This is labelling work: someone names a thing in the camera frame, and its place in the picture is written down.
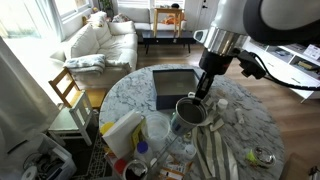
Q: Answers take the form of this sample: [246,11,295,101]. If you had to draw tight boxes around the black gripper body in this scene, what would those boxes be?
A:
[198,48,236,77]

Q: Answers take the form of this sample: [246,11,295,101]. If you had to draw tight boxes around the silver metal cup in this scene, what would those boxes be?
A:
[169,96,208,137]

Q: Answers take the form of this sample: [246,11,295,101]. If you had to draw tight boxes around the white pill bottle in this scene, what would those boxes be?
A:
[216,98,230,114]

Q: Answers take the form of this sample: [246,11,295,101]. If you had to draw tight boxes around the bottle with blue cap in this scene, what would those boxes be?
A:
[133,140,154,166]

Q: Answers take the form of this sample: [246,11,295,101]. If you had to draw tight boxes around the dark blue cardboard box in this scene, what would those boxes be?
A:
[152,68,205,111]

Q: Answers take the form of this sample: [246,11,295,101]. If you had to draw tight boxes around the small white tube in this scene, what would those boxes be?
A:
[234,107,246,125]

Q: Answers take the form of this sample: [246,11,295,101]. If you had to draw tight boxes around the white door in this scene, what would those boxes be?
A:
[184,0,218,33]

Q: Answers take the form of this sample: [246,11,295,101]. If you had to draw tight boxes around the black coffee table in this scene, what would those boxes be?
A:
[141,29,198,55]

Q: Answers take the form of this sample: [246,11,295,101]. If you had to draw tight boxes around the grey white striped cloth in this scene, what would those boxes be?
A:
[191,94,240,180]

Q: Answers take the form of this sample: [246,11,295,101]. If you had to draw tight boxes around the small white jar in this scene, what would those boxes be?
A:
[181,143,198,161]

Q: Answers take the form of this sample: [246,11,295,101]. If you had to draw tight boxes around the white shelf unit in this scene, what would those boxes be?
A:
[243,36,320,101]

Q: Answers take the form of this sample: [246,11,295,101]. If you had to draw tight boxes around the light wooden side table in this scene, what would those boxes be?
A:
[152,7,185,38]

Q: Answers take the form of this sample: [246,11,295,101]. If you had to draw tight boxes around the yellow packet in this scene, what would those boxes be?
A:
[131,118,150,150]

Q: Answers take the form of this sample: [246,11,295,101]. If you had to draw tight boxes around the orange snack packets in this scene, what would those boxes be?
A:
[158,161,191,180]

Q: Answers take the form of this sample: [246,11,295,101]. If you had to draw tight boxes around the books on shelf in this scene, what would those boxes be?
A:
[289,54,320,73]

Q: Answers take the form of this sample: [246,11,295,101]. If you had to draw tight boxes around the white loveseat with floral pillow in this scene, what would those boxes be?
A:
[111,6,188,33]

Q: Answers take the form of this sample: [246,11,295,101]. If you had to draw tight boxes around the white sofa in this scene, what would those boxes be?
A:
[49,11,139,89]

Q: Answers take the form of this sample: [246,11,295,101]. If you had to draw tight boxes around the yellow round object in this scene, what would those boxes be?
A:
[99,121,116,136]

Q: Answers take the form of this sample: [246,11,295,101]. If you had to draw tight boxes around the jar with dark contents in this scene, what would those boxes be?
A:
[122,159,150,180]

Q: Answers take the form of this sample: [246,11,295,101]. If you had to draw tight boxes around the white sofa cushion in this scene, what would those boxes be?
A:
[108,20,136,37]
[69,23,101,59]
[91,19,113,44]

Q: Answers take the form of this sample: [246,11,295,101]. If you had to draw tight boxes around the red lid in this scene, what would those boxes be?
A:
[113,158,130,175]

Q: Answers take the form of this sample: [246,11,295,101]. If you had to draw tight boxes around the grey white throw blanket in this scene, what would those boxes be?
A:
[63,53,107,76]

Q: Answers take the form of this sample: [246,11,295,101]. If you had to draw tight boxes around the light wooden furniture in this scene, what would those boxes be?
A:
[279,152,320,180]

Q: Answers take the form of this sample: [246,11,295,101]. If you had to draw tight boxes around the small white chair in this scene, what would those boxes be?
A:
[48,91,100,148]

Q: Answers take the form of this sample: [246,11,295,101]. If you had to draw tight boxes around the patterned rug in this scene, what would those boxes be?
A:
[71,129,115,180]

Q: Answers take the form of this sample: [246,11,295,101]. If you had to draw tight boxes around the floral patterned pillow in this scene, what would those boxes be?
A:
[87,11,108,28]

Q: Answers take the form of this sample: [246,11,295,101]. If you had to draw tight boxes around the wooden chair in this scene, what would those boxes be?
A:
[48,67,108,109]

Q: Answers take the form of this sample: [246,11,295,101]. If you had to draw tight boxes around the white plastic storage bin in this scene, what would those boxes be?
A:
[0,133,78,180]

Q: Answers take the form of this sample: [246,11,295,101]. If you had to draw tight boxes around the white tape roll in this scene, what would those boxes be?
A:
[21,165,39,180]

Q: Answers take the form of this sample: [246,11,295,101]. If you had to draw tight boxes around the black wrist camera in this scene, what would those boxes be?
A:
[237,49,267,80]

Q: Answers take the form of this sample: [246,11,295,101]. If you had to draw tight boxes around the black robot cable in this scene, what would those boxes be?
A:
[249,52,320,92]

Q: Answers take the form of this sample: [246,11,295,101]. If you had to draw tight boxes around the white window frame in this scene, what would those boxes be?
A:
[53,0,92,22]

